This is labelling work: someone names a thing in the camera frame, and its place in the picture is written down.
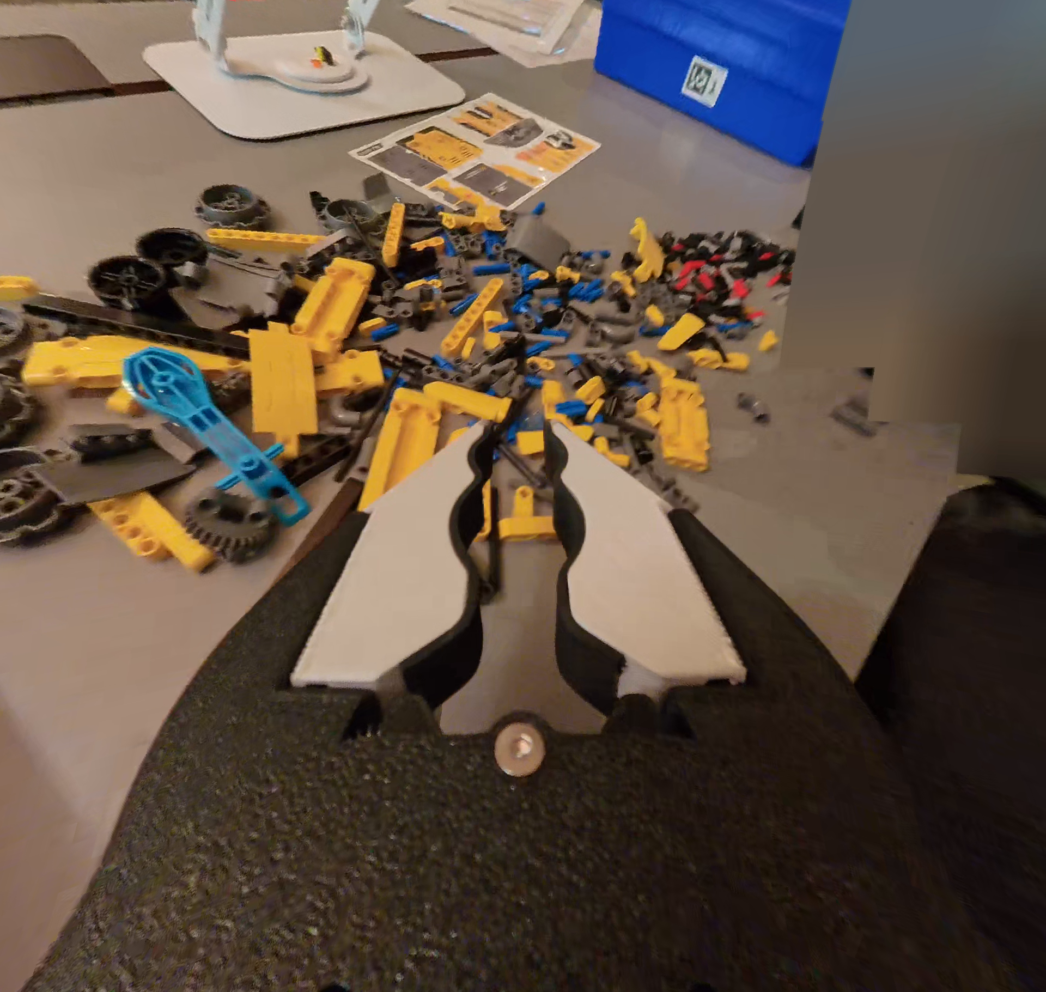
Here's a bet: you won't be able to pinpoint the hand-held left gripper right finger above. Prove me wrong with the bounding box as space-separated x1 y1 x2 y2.
542 420 748 717

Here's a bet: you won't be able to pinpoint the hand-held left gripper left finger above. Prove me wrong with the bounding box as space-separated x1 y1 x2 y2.
290 420 498 711

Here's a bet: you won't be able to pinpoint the pile of yellow toy building parts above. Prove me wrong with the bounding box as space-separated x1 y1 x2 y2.
0 183 786 572

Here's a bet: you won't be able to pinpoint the dark grey toy gear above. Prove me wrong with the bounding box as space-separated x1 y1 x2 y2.
181 487 279 564

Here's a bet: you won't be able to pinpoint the light blue plastic toy tool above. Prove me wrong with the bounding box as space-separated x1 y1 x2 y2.
123 346 312 527

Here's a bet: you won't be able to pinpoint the cluster of red black toy pins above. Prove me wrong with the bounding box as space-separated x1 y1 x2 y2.
658 226 798 331

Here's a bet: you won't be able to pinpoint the yellow sticker sheet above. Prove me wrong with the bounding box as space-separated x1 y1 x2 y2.
349 93 601 210

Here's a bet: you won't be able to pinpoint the white book stand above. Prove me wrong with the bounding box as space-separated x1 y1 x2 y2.
143 0 467 142

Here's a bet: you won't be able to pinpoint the blue plastic bin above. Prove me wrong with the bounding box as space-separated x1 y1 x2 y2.
594 0 855 168

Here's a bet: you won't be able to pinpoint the white paper sheets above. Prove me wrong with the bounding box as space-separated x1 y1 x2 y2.
406 0 606 68

